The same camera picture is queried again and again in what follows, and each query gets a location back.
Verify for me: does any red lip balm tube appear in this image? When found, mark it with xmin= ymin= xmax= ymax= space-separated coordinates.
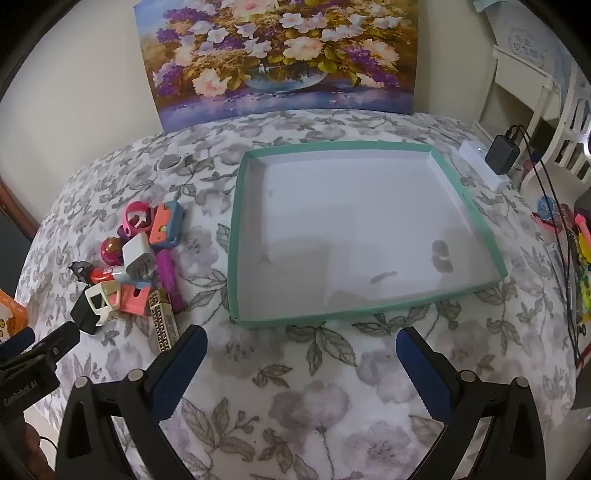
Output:
xmin=90 ymin=265 xmax=134 ymax=284

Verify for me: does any white smartwatch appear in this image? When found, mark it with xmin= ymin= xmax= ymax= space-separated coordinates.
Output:
xmin=154 ymin=152 xmax=185 ymax=174

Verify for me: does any black power adapter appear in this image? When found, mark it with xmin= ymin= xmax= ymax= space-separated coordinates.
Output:
xmin=485 ymin=124 xmax=525 ymax=175

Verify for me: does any magenta marker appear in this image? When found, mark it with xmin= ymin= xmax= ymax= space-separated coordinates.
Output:
xmin=156 ymin=249 xmax=185 ymax=315

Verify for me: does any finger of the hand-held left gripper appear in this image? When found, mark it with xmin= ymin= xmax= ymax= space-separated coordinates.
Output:
xmin=28 ymin=320 xmax=81 ymax=365
xmin=0 ymin=327 xmax=35 ymax=358

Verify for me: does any dark cabinet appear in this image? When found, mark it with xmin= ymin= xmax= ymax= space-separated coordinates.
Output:
xmin=0 ymin=212 xmax=31 ymax=278

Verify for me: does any orange cardboard box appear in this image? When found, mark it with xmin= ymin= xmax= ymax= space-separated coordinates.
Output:
xmin=0 ymin=288 xmax=29 ymax=342

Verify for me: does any white power strip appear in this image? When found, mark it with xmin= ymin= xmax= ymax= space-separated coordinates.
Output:
xmin=458 ymin=141 xmax=511 ymax=193

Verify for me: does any floral tablecloth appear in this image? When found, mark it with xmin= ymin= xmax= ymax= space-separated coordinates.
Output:
xmin=14 ymin=110 xmax=578 ymax=480

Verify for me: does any pink plastic toy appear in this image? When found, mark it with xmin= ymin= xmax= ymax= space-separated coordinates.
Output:
xmin=121 ymin=202 xmax=155 ymax=238

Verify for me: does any black cable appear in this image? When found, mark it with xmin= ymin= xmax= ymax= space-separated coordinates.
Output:
xmin=517 ymin=124 xmax=583 ymax=370

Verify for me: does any white charger plug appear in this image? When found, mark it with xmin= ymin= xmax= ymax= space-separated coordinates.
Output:
xmin=121 ymin=232 xmax=158 ymax=280

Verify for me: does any flower painting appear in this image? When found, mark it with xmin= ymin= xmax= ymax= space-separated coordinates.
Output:
xmin=134 ymin=0 xmax=420 ymax=132

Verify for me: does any magenta doll figure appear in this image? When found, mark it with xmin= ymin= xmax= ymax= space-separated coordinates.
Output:
xmin=99 ymin=236 xmax=124 ymax=267

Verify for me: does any black cube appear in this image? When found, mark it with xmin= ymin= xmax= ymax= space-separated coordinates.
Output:
xmin=70 ymin=291 xmax=100 ymax=335

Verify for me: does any white chair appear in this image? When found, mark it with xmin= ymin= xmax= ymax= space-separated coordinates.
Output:
xmin=531 ymin=60 xmax=591 ymax=181

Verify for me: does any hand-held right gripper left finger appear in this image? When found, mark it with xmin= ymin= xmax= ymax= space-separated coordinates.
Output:
xmin=54 ymin=324 xmax=208 ymax=480

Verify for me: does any cream hair claw clip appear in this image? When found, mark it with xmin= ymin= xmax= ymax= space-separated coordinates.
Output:
xmin=84 ymin=281 xmax=123 ymax=326

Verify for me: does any brown wooden frame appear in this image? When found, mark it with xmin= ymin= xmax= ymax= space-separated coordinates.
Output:
xmin=0 ymin=178 xmax=42 ymax=243

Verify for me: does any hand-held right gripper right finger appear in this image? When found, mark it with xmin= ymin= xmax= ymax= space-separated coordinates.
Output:
xmin=396 ymin=326 xmax=548 ymax=480

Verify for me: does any colourful toy heap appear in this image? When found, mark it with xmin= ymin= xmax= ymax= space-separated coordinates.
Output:
xmin=531 ymin=194 xmax=591 ymax=324

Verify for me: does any salmon pink notched block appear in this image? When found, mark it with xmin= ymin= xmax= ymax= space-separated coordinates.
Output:
xmin=117 ymin=284 xmax=153 ymax=317

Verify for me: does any teal rimmed white box lid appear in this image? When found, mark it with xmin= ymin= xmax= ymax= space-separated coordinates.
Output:
xmin=227 ymin=141 xmax=509 ymax=330

